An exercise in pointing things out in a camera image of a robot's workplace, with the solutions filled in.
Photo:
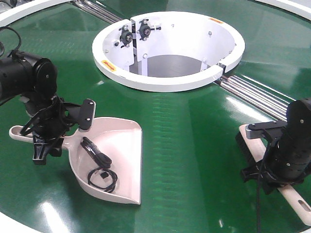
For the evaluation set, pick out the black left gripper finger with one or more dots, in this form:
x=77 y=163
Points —
x=41 y=150
x=56 y=147

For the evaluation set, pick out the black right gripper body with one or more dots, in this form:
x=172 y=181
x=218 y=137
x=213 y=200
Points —
x=271 y=178

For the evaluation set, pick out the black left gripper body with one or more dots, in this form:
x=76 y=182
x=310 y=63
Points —
x=49 y=119

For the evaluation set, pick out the beige hand brush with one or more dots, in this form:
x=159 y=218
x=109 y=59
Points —
x=295 y=200

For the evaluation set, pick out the beige plastic dustpan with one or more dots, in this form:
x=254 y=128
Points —
x=121 y=140

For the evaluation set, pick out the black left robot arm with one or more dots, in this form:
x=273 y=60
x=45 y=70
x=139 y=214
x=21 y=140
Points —
x=33 y=78

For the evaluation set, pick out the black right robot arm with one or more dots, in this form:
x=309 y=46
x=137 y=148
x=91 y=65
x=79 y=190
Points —
x=287 y=157

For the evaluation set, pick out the chrome conveyor rollers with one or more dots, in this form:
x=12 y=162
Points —
x=257 y=94

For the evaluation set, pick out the white outer guard rail left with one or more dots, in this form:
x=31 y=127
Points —
x=26 y=9

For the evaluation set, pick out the white guard rail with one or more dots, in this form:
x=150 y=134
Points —
x=26 y=9
x=301 y=8

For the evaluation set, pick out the left black bearing mount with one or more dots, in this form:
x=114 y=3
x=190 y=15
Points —
x=126 y=36

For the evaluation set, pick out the black bearing mount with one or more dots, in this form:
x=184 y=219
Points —
x=145 y=29
x=126 y=36

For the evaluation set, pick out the right black bearing mount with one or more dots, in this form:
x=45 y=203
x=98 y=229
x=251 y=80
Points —
x=145 y=29

